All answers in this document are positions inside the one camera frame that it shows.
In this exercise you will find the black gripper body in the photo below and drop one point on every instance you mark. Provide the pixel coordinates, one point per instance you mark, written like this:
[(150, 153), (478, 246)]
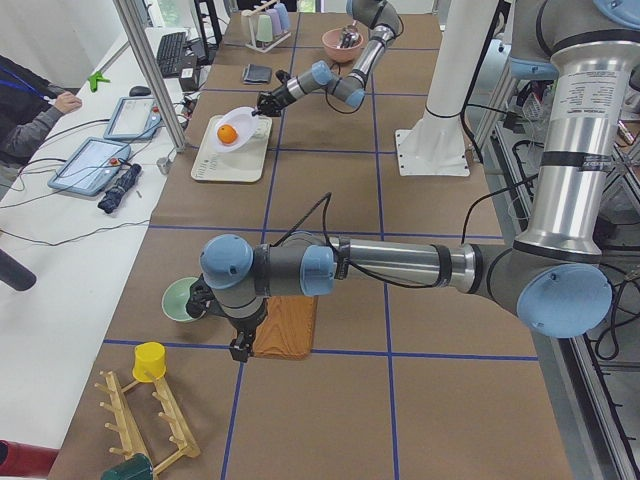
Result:
[(246, 327), (277, 95)]

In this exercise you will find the white round plate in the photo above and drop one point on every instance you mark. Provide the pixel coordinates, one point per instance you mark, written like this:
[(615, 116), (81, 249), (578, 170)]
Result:
[(245, 124)]

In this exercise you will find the orange fruit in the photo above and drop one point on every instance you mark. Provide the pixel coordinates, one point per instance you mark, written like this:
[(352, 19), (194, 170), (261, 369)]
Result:
[(227, 134)]

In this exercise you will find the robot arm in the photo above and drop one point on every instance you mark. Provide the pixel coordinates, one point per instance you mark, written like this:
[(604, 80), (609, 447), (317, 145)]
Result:
[(384, 25), (549, 277)]

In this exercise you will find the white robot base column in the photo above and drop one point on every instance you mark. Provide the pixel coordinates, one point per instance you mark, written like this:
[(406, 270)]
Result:
[(435, 146)]

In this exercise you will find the cream bear tray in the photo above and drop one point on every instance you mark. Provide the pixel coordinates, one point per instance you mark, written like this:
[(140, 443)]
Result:
[(244, 165)]

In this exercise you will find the light green bowl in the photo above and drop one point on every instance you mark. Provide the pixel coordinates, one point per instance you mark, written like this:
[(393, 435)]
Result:
[(175, 299)]

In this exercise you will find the grey folded cloth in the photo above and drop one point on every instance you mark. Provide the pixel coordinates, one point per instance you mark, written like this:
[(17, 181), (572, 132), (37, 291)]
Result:
[(256, 74)]

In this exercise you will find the mint green cup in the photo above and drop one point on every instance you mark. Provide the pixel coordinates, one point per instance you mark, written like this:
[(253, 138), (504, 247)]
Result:
[(264, 30)]

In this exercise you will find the yellow plastic cup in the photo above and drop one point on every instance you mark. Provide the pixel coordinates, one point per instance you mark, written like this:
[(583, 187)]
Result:
[(149, 362)]

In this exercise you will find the pink bowl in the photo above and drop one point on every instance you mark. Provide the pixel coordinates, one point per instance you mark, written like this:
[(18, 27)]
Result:
[(330, 41)]

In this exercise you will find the lilac cup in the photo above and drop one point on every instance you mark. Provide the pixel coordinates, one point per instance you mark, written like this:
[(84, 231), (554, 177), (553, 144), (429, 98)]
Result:
[(274, 17)]

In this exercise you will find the blue cup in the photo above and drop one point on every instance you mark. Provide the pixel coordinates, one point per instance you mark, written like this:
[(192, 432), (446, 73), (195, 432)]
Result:
[(283, 16)]

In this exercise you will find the metal spoon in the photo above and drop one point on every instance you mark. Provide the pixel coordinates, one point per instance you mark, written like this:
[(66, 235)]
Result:
[(349, 36)]

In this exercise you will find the black keyboard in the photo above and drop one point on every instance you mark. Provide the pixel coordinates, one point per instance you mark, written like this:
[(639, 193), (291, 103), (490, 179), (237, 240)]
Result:
[(170, 53)]

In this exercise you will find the small metal cylinder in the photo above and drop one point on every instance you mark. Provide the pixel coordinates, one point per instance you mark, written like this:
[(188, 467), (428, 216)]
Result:
[(163, 165)]

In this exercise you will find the far teach pendant tablet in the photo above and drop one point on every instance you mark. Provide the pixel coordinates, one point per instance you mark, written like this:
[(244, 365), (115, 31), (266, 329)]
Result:
[(134, 118)]

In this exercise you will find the teach pendant tablet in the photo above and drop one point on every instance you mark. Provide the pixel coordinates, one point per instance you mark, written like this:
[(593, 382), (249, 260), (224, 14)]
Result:
[(134, 118), (91, 167)]

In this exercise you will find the black computer mouse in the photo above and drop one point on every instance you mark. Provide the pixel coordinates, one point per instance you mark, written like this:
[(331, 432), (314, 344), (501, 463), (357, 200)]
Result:
[(139, 91)]

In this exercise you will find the dark blue folded umbrella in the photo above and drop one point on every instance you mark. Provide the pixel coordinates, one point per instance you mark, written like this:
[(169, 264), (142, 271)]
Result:
[(116, 193)]

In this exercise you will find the wooden cup drying rack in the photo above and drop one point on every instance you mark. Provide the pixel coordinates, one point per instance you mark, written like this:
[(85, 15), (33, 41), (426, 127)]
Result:
[(149, 423)]

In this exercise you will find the dark green cup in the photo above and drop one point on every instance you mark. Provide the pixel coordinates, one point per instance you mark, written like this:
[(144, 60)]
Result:
[(138, 467)]

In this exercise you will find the green plastic clamp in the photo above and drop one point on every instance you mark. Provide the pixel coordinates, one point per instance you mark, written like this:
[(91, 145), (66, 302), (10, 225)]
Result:
[(96, 79)]

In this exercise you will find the near teach pendant tablet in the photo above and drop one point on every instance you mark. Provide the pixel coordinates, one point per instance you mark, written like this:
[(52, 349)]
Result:
[(91, 167)]

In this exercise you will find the seated person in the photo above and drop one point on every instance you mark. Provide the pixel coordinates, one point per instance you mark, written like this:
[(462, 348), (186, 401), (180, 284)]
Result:
[(30, 107)]

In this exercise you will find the white wire cup rack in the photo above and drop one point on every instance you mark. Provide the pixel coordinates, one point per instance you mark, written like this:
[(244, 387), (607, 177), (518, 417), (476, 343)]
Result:
[(249, 27)]

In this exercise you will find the wooden rack handle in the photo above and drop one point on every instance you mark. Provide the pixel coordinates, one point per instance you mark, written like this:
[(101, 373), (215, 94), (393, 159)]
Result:
[(255, 7)]

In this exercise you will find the aluminium frame post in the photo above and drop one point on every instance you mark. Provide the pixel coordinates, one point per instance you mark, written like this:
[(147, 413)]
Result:
[(136, 34)]

